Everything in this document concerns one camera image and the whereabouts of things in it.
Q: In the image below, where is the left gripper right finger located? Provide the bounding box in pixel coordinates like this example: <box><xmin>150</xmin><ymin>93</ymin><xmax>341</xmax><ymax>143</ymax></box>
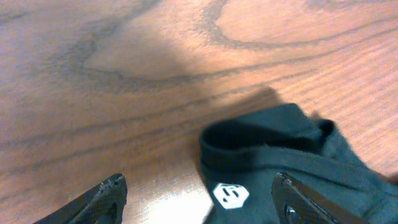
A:
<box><xmin>271</xmin><ymin>172</ymin><xmax>367</xmax><ymax>224</ymax></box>

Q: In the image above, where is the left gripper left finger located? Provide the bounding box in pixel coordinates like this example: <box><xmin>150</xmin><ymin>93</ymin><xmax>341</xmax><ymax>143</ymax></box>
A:
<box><xmin>35</xmin><ymin>174</ymin><xmax>127</xmax><ymax>224</ymax></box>

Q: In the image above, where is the black t-shirt with logo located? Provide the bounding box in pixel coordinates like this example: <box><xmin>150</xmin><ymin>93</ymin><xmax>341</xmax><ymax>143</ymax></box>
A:
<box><xmin>200</xmin><ymin>104</ymin><xmax>397</xmax><ymax>223</ymax></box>

